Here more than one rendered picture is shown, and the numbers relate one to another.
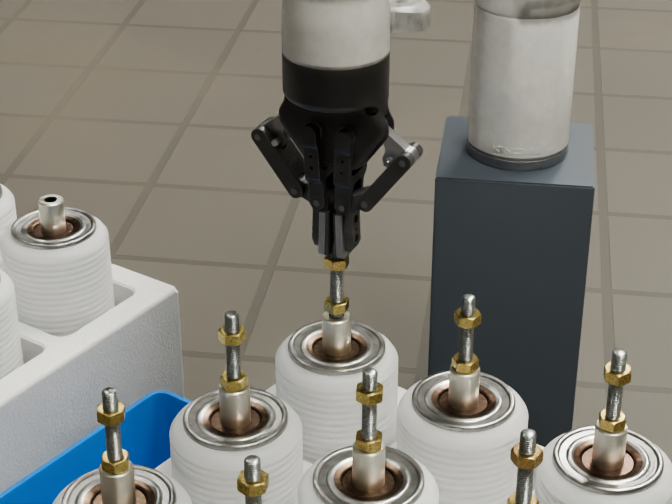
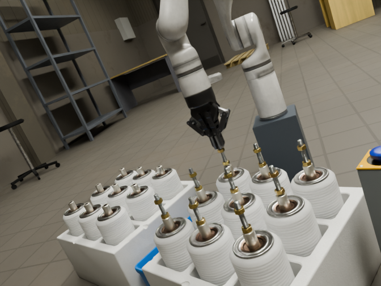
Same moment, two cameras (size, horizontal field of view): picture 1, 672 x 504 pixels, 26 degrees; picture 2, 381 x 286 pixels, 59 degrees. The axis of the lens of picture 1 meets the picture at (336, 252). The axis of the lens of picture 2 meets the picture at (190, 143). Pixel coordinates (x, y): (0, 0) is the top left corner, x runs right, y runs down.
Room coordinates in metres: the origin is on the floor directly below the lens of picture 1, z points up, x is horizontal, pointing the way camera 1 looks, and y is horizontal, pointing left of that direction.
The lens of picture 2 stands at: (0.11, -0.13, 0.60)
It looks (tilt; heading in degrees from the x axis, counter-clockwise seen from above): 14 degrees down; 14
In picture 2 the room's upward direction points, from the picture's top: 23 degrees counter-clockwise
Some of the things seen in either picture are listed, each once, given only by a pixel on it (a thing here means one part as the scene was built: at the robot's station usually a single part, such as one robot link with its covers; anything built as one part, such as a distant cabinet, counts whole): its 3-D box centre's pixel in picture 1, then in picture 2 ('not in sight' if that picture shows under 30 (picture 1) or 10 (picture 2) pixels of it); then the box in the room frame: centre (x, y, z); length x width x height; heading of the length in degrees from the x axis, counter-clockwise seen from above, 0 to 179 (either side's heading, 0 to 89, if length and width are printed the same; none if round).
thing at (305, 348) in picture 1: (336, 347); (231, 175); (0.95, 0.00, 0.25); 0.08 x 0.08 x 0.01
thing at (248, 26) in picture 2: not in sight; (249, 43); (1.22, -0.17, 0.54); 0.09 x 0.09 x 0.17; 88
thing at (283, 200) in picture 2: not in sight; (283, 201); (0.72, -0.12, 0.26); 0.02 x 0.02 x 0.03
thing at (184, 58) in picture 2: not in sight; (177, 42); (0.96, 0.00, 0.63); 0.09 x 0.07 x 0.15; 20
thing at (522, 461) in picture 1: (526, 455); (273, 173); (0.72, -0.12, 0.33); 0.02 x 0.02 x 0.01; 52
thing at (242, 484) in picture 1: (252, 482); (193, 205); (0.69, 0.05, 0.32); 0.02 x 0.02 x 0.01; 50
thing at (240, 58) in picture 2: not in sight; (248, 55); (7.09, -0.23, 0.05); 1.15 x 0.79 x 0.11; 171
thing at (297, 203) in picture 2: not in sight; (285, 206); (0.72, -0.12, 0.25); 0.08 x 0.08 x 0.01
